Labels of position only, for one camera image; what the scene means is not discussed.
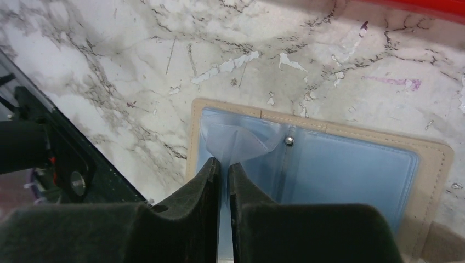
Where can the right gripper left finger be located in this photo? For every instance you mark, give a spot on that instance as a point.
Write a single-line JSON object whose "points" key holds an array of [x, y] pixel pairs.
{"points": [[181, 228]]}

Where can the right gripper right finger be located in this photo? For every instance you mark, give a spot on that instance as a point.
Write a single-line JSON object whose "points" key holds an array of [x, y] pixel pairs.
{"points": [[265, 231]]}

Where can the beige card holder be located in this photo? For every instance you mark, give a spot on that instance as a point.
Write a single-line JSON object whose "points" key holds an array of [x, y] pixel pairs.
{"points": [[297, 160]]}

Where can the red plastic bin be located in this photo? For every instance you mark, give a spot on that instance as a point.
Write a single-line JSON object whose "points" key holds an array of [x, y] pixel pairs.
{"points": [[450, 10]]}

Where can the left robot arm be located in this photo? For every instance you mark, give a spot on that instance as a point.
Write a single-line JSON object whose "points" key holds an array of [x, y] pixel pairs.
{"points": [[24, 145]]}

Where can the black mounting rail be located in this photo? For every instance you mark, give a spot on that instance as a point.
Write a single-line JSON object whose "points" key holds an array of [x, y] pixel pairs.
{"points": [[77, 171]]}

